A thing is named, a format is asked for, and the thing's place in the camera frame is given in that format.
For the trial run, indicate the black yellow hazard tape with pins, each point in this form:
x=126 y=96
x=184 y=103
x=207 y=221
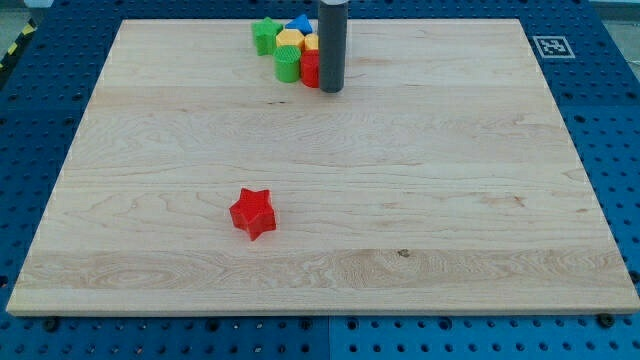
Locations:
x=18 y=46

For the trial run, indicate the yellow hexagon block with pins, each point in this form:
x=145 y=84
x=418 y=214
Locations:
x=290 y=37

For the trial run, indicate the red cylinder block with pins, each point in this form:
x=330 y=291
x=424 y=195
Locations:
x=309 y=68

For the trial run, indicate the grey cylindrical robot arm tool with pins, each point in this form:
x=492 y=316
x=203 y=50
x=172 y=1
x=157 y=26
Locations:
x=332 y=32

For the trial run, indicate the green star block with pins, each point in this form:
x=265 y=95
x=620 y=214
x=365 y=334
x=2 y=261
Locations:
x=264 y=34

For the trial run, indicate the green cylinder block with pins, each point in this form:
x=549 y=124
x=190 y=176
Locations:
x=287 y=63

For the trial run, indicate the white fiducial marker tag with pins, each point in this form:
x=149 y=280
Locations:
x=553 y=47

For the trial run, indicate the light wooden board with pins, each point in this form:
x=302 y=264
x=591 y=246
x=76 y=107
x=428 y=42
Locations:
x=441 y=180

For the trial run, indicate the yellow block behind arm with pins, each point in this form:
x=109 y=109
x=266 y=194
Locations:
x=311 y=42

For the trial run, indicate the red star block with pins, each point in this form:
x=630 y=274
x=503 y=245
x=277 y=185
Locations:
x=254 y=213

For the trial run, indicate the blue triangle block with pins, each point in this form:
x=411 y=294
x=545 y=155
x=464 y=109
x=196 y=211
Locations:
x=300 y=23

